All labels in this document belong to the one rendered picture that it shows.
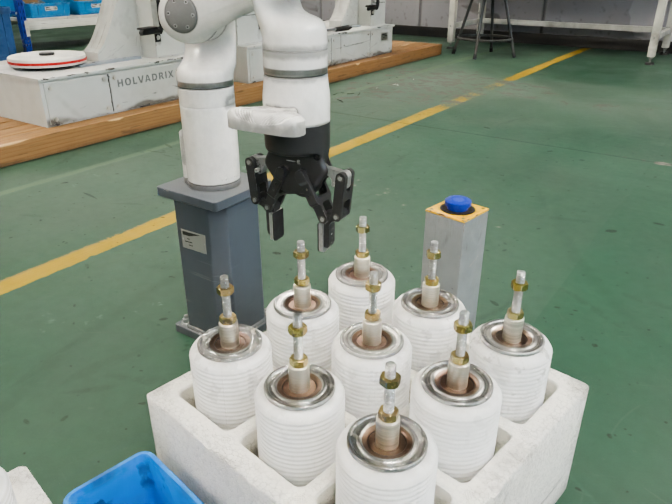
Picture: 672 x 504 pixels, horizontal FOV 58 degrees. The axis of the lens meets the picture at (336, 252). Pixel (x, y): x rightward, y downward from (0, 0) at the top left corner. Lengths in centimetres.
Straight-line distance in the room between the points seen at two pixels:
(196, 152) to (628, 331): 89
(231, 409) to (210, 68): 55
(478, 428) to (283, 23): 45
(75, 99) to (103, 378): 167
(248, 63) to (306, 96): 265
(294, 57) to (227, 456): 42
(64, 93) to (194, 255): 160
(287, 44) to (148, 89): 223
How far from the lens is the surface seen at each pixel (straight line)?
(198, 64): 103
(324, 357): 79
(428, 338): 77
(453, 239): 92
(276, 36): 65
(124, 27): 298
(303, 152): 67
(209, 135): 103
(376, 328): 70
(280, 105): 66
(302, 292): 77
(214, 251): 107
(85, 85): 267
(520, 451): 71
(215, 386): 71
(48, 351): 126
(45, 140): 251
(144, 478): 82
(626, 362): 123
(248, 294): 114
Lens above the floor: 65
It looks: 26 degrees down
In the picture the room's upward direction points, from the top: straight up
